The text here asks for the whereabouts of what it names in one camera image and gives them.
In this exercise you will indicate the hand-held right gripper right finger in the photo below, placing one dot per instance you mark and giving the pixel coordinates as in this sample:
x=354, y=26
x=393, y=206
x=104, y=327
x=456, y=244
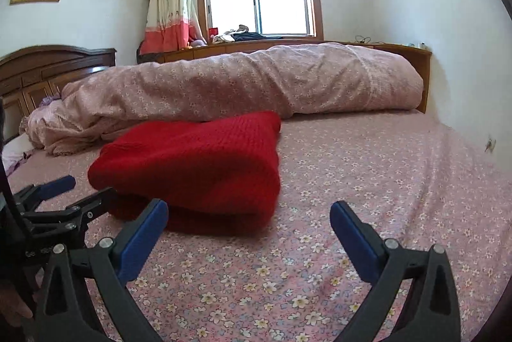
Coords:
x=352, y=234

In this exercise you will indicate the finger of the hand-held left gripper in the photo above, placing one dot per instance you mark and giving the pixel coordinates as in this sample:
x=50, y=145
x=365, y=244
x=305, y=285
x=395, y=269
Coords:
x=88, y=208
x=56, y=185

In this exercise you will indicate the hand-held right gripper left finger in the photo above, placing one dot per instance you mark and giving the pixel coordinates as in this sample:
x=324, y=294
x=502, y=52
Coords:
x=146, y=234

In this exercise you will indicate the red knit cardigan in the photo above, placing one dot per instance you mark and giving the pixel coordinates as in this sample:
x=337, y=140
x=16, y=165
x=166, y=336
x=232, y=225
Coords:
x=192, y=166

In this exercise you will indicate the pile of clothes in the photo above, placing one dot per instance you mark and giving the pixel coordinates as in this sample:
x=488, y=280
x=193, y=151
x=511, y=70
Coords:
x=240, y=34

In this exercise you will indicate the person's left hand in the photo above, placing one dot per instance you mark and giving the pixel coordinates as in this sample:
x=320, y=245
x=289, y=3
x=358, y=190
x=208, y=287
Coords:
x=12, y=306

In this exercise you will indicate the white pillow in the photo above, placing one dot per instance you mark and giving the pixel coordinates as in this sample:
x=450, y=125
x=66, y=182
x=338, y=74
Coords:
x=16, y=150

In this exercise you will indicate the purple pillow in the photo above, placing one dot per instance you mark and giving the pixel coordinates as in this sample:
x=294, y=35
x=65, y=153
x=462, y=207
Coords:
x=51, y=101

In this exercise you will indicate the dark wooden headboard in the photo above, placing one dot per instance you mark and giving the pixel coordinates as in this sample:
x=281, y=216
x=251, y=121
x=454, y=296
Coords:
x=40, y=74

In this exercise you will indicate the pink floral duvet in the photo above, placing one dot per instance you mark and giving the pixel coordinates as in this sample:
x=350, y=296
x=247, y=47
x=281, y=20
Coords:
x=260, y=82

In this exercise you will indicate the wooden windowsill cabinet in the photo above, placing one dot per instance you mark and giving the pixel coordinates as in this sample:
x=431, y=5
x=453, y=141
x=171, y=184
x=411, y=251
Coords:
x=424, y=62

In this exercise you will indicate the small red box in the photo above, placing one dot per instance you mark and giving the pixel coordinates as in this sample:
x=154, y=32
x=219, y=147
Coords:
x=214, y=34

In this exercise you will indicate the cream and red curtain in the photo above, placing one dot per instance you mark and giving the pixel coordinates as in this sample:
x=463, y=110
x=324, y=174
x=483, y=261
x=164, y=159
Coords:
x=168, y=6

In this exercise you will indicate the wall socket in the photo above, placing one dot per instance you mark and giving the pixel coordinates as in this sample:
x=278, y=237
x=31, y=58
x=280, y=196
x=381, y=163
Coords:
x=490, y=145

